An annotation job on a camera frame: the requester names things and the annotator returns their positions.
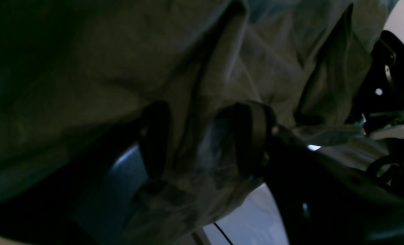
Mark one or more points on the grey T-shirt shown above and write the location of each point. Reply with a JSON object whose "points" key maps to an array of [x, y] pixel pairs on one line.
{"points": [[72, 69]]}

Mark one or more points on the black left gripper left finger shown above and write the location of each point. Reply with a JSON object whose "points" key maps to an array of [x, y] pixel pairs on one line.
{"points": [[89, 200]]}

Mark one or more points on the robot arm image right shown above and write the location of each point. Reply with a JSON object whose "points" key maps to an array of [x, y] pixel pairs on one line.
{"points": [[380, 101]]}

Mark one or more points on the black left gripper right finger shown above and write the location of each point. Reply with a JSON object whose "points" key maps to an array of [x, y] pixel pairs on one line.
{"points": [[321, 201]]}

